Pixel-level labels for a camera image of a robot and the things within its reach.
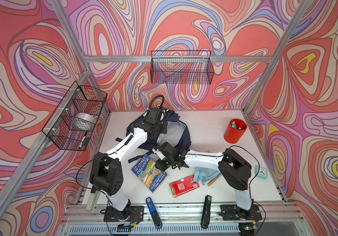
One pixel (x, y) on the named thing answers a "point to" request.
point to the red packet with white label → (183, 186)
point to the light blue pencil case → (204, 174)
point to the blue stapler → (155, 217)
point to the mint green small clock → (261, 172)
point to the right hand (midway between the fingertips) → (158, 168)
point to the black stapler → (206, 212)
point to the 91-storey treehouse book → (146, 170)
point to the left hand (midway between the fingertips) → (166, 125)
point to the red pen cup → (235, 130)
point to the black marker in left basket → (82, 140)
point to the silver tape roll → (83, 121)
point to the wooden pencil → (212, 180)
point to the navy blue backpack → (176, 134)
